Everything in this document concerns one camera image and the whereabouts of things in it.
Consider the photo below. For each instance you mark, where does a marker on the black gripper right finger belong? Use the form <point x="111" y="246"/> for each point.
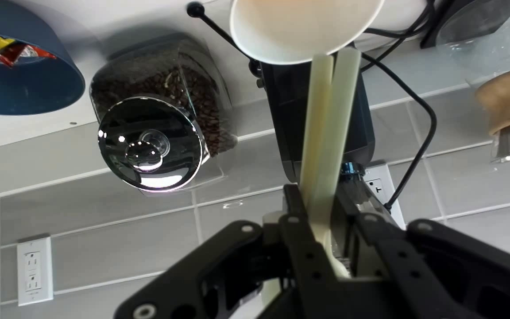
<point x="456" y="265"/>

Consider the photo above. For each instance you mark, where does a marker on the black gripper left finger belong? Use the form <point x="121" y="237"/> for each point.
<point x="220" y="258"/>

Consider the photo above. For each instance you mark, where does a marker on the chrome kettle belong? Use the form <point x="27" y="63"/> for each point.
<point x="150" y="141"/>

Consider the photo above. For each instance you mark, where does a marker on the black coffee grinder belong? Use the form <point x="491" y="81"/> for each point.
<point x="284" y="117"/>

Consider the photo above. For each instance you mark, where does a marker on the glass jar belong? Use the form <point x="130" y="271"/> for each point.
<point x="509" y="97"/>

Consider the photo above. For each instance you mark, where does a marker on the flat black kitchen scale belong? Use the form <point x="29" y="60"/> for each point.
<point x="474" y="17"/>

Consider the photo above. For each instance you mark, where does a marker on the thin black knobbed rod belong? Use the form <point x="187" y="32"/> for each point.
<point x="196" y="9"/>

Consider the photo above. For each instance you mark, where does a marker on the dark blue bowl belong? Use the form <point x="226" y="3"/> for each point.
<point x="31" y="81"/>

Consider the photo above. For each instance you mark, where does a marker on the colourful snack wrapper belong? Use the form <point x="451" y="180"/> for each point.
<point x="8" y="49"/>

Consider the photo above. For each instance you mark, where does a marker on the white wall outlet with plug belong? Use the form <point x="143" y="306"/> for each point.
<point x="380" y="186"/>

